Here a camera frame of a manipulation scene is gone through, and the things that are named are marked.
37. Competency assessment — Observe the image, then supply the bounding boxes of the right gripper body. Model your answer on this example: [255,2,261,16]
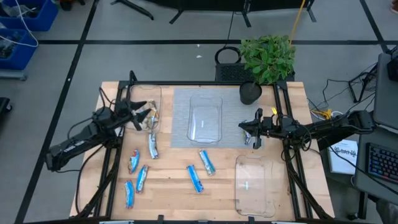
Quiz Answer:
[252,107,280,150]

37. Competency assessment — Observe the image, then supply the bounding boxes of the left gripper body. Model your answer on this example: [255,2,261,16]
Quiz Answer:
[114,98,142,132]

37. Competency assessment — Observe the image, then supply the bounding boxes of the blue red granola bar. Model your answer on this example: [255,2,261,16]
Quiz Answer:
[127,148,141,175]
[124,179,136,210]
[136,164,149,194]

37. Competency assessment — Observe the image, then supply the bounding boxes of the clear plastic bin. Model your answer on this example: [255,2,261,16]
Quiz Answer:
[129,83,163,134]
[186,94,224,144]
[234,154,277,218]

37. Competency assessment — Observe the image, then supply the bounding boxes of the white green snack bag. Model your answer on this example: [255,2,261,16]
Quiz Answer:
[186,164,205,194]

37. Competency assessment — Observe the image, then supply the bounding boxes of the grey woven placemat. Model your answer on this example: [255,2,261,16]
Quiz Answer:
[170,87,266,149]

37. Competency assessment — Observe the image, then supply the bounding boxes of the black mesh box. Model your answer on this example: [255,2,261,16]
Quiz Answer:
[214,62,295,83]

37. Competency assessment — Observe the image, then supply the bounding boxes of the yellow power plug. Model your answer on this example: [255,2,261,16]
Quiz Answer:
[311,108,333,121]

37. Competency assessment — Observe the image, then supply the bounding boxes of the potted green plant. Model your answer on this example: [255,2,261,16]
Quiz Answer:
[238,34,297,106]

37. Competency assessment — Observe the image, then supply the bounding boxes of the white paper sheet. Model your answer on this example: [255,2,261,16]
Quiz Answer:
[327,139,359,176]

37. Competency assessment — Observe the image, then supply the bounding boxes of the grey desk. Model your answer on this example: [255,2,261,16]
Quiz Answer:
[351,121,398,207]
[372,52,398,131]

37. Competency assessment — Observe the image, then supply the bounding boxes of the grey dolly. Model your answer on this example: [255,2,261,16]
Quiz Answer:
[0,69,28,82]

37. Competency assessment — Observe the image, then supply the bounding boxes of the blue storage bin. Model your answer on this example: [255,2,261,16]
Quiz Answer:
[0,28,39,71]
[0,0,59,32]

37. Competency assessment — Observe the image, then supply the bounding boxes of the black floor equipment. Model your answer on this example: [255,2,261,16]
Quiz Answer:
[0,96,13,123]

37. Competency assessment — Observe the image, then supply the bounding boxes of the black keyboard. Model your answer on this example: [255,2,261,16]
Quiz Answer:
[366,142,398,185]

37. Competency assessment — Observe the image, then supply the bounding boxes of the black computer monitor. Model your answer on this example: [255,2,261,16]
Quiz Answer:
[386,46,398,83]

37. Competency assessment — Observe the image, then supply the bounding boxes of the black aluminium frame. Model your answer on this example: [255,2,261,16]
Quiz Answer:
[74,70,335,224]

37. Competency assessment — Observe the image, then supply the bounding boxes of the black coiled cable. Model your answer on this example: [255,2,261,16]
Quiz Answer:
[213,11,243,65]

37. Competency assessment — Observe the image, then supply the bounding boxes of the yellow hanging cable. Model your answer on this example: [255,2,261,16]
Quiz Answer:
[288,0,308,45]

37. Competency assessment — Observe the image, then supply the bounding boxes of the white cable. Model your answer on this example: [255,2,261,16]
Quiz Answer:
[0,0,39,49]

